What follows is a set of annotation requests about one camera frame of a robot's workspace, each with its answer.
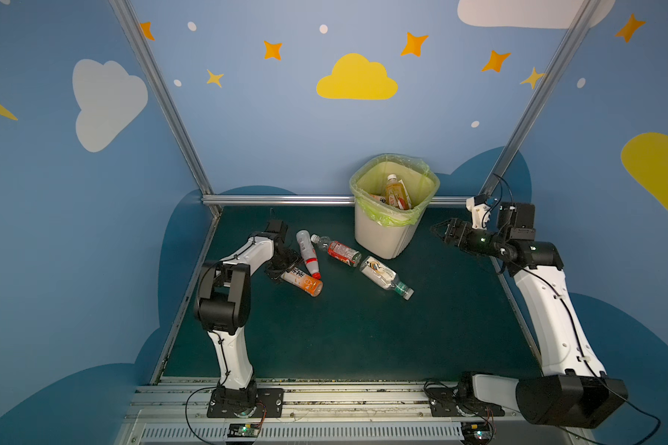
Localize white orange label bottle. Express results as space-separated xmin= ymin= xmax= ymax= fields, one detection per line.
xmin=280 ymin=267 xmax=323 ymax=297

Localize white bottle red cap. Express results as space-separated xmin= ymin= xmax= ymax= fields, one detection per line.
xmin=296 ymin=230 xmax=321 ymax=280

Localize clear bottle red label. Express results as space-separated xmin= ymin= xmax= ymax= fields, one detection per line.
xmin=310 ymin=234 xmax=362 ymax=267

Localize white label green cap bottle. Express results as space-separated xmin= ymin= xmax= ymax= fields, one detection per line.
xmin=359 ymin=256 xmax=414 ymax=300

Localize white orange gradient bottle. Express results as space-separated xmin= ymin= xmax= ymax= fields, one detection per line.
xmin=385 ymin=174 xmax=413 ymax=211

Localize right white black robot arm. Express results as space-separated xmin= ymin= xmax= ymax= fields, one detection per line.
xmin=432 ymin=198 xmax=628 ymax=429

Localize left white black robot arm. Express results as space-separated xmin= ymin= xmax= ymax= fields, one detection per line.
xmin=194 ymin=220 xmax=301 ymax=412

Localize white waste bin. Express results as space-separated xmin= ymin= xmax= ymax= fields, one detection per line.
xmin=354 ymin=204 xmax=420 ymax=260

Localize green plastic bin liner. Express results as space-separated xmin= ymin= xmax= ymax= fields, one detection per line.
xmin=349 ymin=153 xmax=440 ymax=227

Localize left controller board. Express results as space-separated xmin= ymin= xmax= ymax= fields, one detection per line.
xmin=226 ymin=423 xmax=261 ymax=439

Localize controller board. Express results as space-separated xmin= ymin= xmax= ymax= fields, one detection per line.
xmin=226 ymin=423 xmax=261 ymax=439
xmin=461 ymin=423 xmax=492 ymax=441

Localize right controller board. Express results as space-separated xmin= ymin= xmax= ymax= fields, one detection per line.
xmin=461 ymin=423 xmax=492 ymax=441

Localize horizontal aluminium frame bar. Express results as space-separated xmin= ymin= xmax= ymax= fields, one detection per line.
xmin=201 ymin=194 xmax=471 ymax=209

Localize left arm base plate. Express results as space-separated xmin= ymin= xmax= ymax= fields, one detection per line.
xmin=206 ymin=387 xmax=285 ymax=418

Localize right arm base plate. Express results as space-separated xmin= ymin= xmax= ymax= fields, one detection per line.
xmin=423 ymin=385 xmax=506 ymax=419

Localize right aluminium frame post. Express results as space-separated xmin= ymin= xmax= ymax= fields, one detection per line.
xmin=478 ymin=0 xmax=602 ymax=198

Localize aluminium frame post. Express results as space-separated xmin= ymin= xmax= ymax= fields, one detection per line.
xmin=478 ymin=0 xmax=602 ymax=198
xmin=109 ymin=0 xmax=213 ymax=198

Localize left aluminium frame post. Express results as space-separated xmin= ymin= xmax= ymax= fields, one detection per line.
xmin=109 ymin=0 xmax=213 ymax=198

